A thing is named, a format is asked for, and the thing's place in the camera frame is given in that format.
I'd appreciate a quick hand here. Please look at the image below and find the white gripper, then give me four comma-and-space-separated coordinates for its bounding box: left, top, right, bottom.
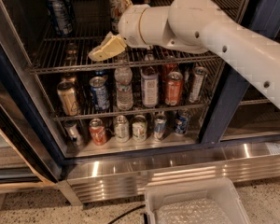
88, 0, 149, 62

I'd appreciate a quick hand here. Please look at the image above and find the blue pepsi can top shelf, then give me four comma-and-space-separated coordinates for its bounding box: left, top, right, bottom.
46, 0, 73, 37

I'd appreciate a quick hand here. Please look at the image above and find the blue pepsi can shelf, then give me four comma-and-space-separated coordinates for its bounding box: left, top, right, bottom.
90, 77, 110, 111
46, 0, 73, 37

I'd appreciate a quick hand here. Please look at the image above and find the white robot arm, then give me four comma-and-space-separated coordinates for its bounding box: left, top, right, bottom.
89, 0, 280, 109

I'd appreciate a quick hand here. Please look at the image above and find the dark blue can behind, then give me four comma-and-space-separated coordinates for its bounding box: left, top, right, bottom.
49, 0, 77, 26

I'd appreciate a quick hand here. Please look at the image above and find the white label tall can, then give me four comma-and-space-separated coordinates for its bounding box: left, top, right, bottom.
140, 65, 159, 108

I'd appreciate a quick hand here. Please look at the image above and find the blue pepsi can middle shelf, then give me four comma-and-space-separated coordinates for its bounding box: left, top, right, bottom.
90, 77, 110, 111

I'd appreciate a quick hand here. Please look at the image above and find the orange soda can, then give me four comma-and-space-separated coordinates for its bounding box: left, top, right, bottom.
165, 71, 183, 106

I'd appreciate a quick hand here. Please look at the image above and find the gold can middle shelf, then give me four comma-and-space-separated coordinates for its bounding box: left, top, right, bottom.
57, 81, 80, 116

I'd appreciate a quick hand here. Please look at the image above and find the silver slim can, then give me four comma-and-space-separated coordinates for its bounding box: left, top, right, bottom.
188, 66, 208, 103

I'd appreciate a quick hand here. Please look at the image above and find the blue silver can bottom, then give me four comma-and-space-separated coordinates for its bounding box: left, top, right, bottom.
153, 113, 167, 141

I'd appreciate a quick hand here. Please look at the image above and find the white can bottom centre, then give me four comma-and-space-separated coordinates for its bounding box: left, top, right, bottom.
132, 115, 147, 142

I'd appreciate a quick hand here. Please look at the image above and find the stainless steel fridge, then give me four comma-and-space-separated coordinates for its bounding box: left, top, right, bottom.
0, 0, 280, 204

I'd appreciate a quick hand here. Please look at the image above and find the white green can bottom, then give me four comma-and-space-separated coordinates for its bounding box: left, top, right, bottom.
114, 115, 130, 143

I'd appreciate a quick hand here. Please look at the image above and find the blue pepsi can bottom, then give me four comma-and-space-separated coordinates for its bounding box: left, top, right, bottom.
174, 109, 190, 134

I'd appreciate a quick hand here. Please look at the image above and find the silver can bottom left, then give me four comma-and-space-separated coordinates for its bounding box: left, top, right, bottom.
63, 120, 83, 146

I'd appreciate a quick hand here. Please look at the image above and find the red can bottom shelf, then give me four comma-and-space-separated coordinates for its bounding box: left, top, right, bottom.
89, 119, 107, 146

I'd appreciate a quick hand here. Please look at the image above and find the open glass fridge door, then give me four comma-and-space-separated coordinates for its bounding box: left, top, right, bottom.
0, 68, 62, 194

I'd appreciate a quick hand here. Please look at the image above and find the clear water bottle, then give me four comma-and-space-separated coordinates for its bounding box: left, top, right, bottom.
114, 55, 133, 111

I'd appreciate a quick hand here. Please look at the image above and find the white plastic bin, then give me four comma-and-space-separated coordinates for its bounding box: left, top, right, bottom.
145, 177, 250, 224

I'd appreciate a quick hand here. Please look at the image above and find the bubble wrap sheet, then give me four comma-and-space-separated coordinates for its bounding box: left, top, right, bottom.
155, 198, 231, 224

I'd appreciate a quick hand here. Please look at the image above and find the top wire shelf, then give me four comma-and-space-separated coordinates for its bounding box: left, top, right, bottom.
26, 0, 245, 76

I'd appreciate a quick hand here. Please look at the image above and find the wire shelf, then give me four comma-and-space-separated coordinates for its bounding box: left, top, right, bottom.
26, 0, 245, 76
33, 55, 222, 121

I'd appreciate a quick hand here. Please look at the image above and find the middle wire shelf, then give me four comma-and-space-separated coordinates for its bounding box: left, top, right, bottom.
33, 55, 222, 121

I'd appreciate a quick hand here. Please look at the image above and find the black cable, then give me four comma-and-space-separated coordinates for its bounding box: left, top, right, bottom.
106, 203, 147, 224

